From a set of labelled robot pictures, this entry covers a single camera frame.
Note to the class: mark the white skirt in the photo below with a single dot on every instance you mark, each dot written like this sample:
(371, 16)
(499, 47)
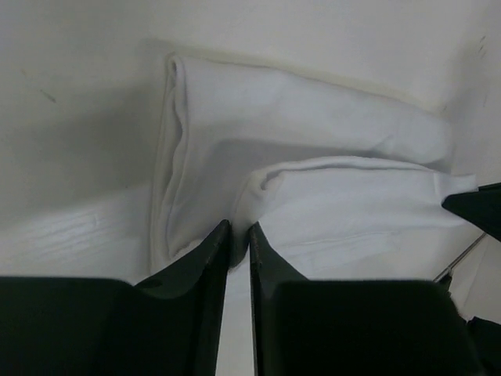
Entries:
(333, 175)

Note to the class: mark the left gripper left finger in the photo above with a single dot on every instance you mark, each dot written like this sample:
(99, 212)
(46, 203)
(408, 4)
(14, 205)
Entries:
(168, 324)

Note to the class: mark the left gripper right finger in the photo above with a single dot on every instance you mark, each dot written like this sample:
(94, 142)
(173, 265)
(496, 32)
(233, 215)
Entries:
(352, 327)

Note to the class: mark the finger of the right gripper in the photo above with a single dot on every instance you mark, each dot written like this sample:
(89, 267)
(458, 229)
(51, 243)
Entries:
(481, 208)

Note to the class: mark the aluminium table frame rail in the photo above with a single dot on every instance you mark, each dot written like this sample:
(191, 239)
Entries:
(444, 278)

